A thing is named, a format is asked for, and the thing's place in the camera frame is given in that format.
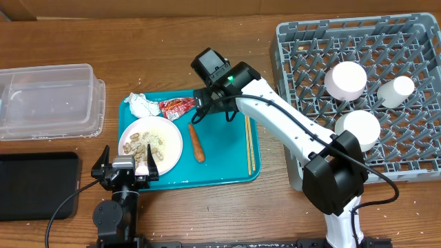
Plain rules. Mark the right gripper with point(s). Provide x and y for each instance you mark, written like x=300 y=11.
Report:
x=210 y=103

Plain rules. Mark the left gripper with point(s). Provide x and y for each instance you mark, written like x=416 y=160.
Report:
x=141 y=182

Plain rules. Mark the wooden chopstick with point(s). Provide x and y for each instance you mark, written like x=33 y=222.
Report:
x=247 y=148
x=251 y=145

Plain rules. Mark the white saucer bowl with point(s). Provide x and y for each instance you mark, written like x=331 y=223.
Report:
x=363 y=125

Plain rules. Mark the white cup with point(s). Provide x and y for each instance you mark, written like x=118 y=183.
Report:
x=396 y=91

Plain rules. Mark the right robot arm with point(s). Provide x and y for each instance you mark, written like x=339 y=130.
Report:
x=333 y=170

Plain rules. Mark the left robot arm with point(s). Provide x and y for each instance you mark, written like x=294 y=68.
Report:
x=116 y=219

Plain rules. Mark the peanuts and rice scraps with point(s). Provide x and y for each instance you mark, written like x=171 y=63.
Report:
x=137 y=146

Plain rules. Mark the red snack wrapper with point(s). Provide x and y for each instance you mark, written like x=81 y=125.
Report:
x=173 y=109

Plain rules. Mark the white plate with food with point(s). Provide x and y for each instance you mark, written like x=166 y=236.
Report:
x=167 y=131

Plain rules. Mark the teal plastic tray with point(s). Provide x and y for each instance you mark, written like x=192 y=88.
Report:
x=225 y=148

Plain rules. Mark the orange carrot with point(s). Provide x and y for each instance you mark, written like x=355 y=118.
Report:
x=197 y=148

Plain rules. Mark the crumpled white tissue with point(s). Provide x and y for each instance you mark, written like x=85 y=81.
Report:
x=140 y=107

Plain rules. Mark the clear plastic bin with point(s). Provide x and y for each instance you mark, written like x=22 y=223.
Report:
x=50 y=102

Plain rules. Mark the black plastic bin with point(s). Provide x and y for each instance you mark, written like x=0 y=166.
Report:
x=34 y=185

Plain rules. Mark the grey dish rack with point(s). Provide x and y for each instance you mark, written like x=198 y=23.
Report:
x=301 y=52

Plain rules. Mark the cardboard backdrop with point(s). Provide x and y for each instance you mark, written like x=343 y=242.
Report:
x=27 y=10

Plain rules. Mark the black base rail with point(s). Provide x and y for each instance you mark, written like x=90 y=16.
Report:
x=301 y=243

